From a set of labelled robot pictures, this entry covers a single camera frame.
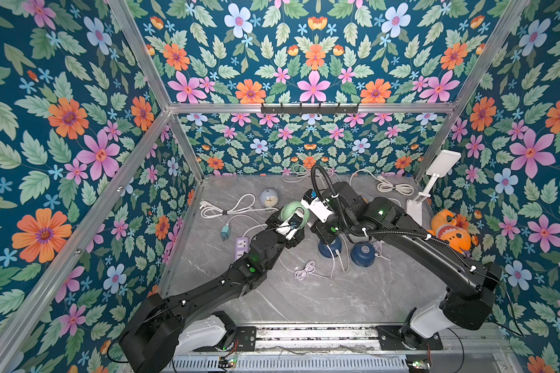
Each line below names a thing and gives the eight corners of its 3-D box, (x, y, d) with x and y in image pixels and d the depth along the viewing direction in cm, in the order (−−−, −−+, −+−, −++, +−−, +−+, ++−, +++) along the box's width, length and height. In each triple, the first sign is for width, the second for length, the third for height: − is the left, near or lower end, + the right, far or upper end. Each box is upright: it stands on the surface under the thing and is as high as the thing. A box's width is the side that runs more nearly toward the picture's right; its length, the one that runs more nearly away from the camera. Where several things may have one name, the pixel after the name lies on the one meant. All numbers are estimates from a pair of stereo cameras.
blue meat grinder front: (350, 271, 89) (356, 259, 81) (348, 255, 93) (353, 243, 85) (370, 271, 89) (377, 259, 81) (367, 255, 93) (373, 243, 85)
